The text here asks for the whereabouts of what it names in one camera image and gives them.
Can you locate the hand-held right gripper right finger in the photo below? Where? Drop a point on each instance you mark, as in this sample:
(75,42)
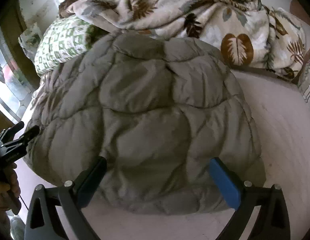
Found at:
(225,180)

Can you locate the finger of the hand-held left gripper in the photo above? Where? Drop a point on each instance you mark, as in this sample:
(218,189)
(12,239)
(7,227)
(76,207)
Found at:
(31,133)
(13,128)

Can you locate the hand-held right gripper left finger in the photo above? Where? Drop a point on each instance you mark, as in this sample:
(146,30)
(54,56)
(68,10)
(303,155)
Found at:
(94,177)

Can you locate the grey quilted puffer jacket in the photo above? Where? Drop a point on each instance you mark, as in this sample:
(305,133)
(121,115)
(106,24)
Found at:
(145,120)

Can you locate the person's left hand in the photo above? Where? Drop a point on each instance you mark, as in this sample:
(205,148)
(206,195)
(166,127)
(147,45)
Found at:
(13,180)

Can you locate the patterned glass window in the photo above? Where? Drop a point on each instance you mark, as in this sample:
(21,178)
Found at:
(9,80)

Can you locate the small floral pillow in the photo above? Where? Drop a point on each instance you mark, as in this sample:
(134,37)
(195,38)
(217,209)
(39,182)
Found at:
(29,42)

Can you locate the green patterned pillow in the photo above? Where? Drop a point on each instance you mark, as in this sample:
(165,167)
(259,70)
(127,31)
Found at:
(59,45)

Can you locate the leaf print blanket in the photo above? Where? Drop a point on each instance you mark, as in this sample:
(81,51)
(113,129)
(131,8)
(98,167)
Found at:
(182,10)

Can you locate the pink brown cushion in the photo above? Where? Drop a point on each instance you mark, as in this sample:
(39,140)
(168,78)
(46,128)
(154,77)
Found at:
(302,12)

